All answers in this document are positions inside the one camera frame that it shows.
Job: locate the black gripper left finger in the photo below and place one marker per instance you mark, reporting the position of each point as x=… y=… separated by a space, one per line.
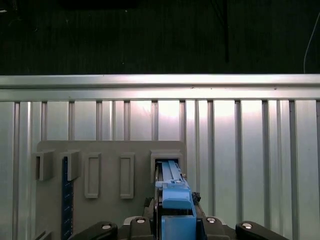
x=140 y=230

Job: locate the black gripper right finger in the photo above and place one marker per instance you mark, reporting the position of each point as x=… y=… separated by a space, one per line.
x=212 y=230

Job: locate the hard disk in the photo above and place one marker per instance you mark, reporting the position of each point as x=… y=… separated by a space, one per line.
x=175 y=197

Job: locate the grey parts rack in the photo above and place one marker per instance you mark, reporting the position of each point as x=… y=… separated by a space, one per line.
x=112 y=150

